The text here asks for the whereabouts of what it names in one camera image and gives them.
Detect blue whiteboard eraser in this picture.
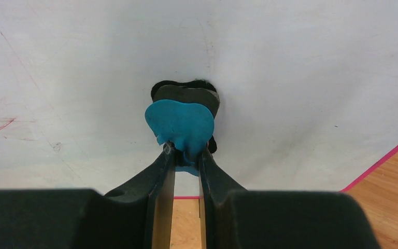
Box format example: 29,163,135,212
145,79,220,176

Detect pink-framed whiteboard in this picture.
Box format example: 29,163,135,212
0,1,398,192

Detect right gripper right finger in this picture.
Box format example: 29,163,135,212
198,150,380,249

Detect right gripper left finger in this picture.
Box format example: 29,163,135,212
0,143,176,248

